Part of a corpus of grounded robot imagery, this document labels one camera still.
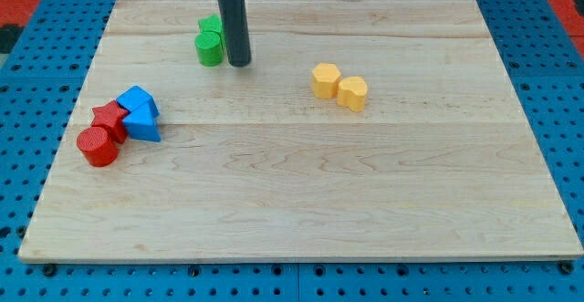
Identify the light wooden board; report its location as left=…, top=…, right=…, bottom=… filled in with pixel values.
left=18, top=0, right=583, bottom=265

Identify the yellow hexagon block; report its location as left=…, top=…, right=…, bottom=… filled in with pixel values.
left=311, top=63, right=341, bottom=99

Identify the yellow heart block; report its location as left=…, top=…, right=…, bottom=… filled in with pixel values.
left=337, top=77, right=368, bottom=112

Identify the green cylinder block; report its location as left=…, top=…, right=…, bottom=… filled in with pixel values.
left=194, top=32, right=224, bottom=67

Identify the green star block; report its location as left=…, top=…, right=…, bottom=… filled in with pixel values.
left=198, top=14, right=224, bottom=36

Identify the blue triangle block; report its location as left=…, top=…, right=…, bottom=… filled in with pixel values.
left=122, top=103, right=162, bottom=142

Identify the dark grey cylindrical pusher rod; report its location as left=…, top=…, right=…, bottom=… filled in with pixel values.
left=218, top=0, right=252, bottom=68

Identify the blue cube block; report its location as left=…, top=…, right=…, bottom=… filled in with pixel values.
left=116, top=85, right=160, bottom=118

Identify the red star block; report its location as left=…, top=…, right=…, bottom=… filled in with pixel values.
left=91, top=100, right=129, bottom=143

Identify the red cylinder block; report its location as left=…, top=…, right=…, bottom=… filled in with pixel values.
left=77, top=127, right=119, bottom=167

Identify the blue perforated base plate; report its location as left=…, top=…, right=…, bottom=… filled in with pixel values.
left=1, top=0, right=583, bottom=301

